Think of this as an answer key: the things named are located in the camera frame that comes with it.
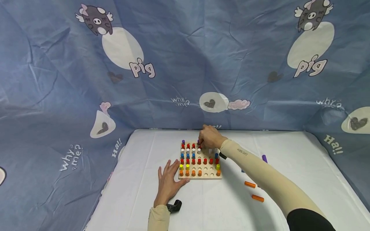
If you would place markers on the black wrist band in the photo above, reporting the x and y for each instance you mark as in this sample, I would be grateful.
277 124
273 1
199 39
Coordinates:
223 156
174 206

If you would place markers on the person's left hand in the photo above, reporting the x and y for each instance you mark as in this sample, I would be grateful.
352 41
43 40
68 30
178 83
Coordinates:
167 187

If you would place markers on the person's left little finger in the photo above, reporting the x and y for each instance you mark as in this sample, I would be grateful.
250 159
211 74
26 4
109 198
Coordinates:
160 174

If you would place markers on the person's right forearm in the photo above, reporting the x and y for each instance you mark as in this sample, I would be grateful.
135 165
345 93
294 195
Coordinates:
266 178

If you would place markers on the person's left ring finger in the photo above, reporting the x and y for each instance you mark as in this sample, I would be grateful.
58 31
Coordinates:
166 169

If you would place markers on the orange peg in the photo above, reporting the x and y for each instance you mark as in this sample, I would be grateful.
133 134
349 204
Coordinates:
257 198
250 184

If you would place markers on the person's left thumb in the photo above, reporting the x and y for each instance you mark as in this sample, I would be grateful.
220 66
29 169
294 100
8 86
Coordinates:
183 183

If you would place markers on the person's left middle finger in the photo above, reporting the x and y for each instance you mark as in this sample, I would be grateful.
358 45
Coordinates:
171 167

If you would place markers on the person's left forearm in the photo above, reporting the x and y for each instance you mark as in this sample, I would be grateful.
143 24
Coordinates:
158 218

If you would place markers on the wooden peg board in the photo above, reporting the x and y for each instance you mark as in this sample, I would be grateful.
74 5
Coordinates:
205 175

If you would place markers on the person's right hand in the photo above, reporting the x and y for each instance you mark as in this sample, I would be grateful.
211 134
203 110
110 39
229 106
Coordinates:
212 138

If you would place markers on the group of coloured pegs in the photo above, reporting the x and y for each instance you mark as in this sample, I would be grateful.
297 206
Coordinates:
193 161

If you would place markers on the person's left index finger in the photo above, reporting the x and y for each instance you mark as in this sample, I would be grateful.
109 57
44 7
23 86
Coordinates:
176 166

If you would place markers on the person's right fingers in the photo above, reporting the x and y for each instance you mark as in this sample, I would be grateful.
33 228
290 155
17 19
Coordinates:
203 142

